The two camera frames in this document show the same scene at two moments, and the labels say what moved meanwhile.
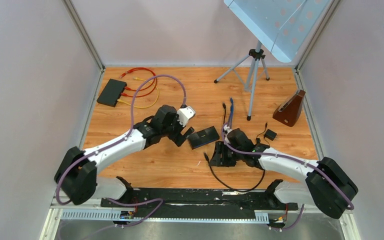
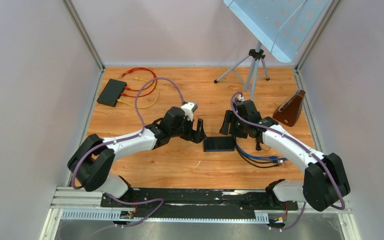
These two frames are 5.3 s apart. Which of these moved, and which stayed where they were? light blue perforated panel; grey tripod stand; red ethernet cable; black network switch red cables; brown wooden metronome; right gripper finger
Moved: right gripper finger
Stayed: red ethernet cable; brown wooden metronome; black network switch red cables; grey tripod stand; light blue perforated panel
